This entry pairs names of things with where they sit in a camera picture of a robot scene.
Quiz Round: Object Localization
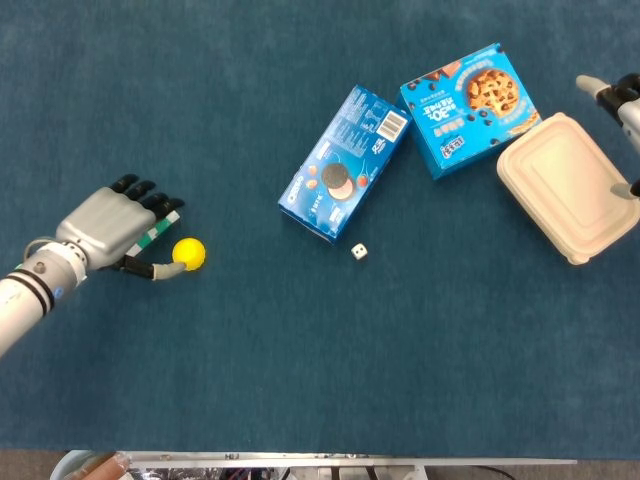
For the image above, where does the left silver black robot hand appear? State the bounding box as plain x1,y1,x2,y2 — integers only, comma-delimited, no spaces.
54,173,194,282

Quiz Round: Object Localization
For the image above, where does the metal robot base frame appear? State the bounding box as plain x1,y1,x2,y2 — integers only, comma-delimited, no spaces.
49,449,579,480

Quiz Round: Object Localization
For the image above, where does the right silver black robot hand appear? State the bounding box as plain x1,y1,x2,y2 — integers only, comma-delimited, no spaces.
574,73,640,201

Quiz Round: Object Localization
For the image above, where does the beige lidded food container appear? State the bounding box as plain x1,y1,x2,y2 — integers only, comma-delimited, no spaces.
495,112,640,266

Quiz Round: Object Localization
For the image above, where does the yellow round ball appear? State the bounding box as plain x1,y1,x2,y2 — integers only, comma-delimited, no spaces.
171,238,207,271

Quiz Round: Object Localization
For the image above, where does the white green glue stick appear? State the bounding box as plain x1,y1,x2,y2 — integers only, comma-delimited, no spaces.
128,210,182,257

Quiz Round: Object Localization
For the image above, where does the orange brown plastic object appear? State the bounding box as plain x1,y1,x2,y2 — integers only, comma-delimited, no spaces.
64,451,129,480

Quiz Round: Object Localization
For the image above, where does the light blue chocolate chip cookie box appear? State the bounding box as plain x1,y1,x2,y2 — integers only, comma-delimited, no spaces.
398,42,543,180

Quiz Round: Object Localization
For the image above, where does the blue Oreo cookie box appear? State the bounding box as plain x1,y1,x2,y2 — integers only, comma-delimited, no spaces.
277,84,414,245

